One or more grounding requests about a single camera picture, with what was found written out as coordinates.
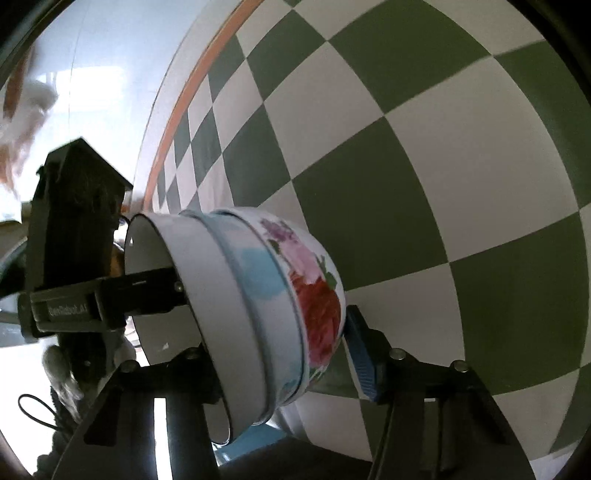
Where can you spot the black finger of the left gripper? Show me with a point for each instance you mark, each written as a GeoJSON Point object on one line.
{"type": "Point", "coordinates": [150, 292]}

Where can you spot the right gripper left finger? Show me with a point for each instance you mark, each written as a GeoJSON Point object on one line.
{"type": "Point", "coordinates": [191, 376]}

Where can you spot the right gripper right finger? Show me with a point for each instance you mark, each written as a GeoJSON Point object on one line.
{"type": "Point", "coordinates": [370, 353]}

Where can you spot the plain white bowl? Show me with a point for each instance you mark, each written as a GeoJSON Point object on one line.
{"type": "Point", "coordinates": [217, 315]}

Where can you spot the white gloved left hand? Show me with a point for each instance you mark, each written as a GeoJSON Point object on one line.
{"type": "Point", "coordinates": [79, 366]}

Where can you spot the rose floral bowl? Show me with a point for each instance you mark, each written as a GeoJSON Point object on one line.
{"type": "Point", "coordinates": [312, 276]}

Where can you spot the green checkered table mat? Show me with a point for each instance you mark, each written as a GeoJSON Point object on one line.
{"type": "Point", "coordinates": [440, 151]}

